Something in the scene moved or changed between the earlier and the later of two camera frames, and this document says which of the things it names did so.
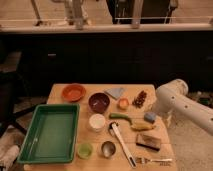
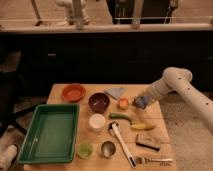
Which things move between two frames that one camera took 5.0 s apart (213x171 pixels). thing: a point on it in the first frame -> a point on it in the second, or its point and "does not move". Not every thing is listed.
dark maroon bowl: (99, 103) does not move
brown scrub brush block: (149, 142) does not move
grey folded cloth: (115, 92) does not move
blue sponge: (150, 117) -> (141, 101)
